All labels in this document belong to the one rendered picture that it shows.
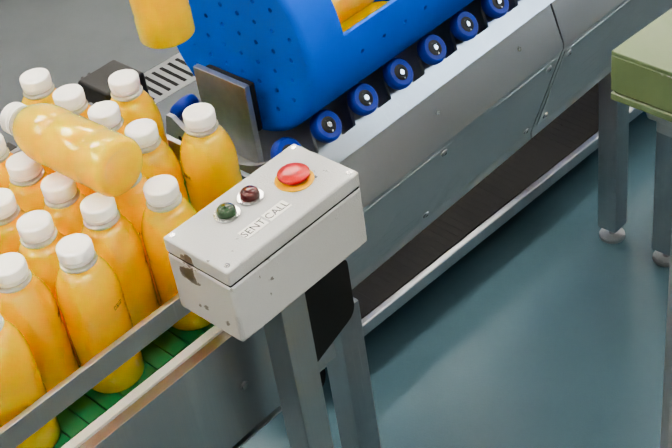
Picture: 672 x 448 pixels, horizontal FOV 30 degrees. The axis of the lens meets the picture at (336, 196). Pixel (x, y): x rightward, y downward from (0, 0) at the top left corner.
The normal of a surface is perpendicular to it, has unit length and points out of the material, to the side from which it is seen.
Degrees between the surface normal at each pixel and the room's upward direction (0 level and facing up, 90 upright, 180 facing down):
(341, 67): 102
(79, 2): 0
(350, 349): 90
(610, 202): 90
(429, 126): 70
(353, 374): 90
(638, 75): 90
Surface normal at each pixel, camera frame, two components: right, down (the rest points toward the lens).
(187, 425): 0.73, 0.34
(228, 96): -0.67, 0.52
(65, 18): -0.12, -0.78
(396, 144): 0.65, 0.06
